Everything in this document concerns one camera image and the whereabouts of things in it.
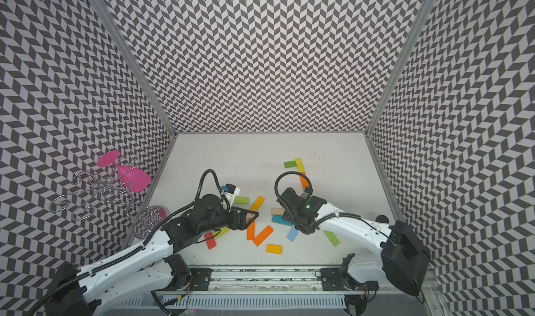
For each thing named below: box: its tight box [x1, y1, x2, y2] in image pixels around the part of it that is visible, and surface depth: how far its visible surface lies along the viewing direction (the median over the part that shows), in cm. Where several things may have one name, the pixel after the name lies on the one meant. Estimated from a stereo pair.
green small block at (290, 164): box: [283, 160, 297, 169], surface depth 107 cm
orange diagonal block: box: [252, 225, 274, 247], surface depth 85 cm
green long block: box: [323, 229, 340, 248], surface depth 86 cm
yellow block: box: [294, 158, 305, 173], surface depth 107 cm
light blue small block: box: [286, 225, 300, 243], surface depth 86 cm
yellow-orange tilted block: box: [249, 195, 266, 212], surface depth 93 cm
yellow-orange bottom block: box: [266, 243, 283, 255], surface depth 82 cm
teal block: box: [271, 214, 294, 227], surface depth 89 cm
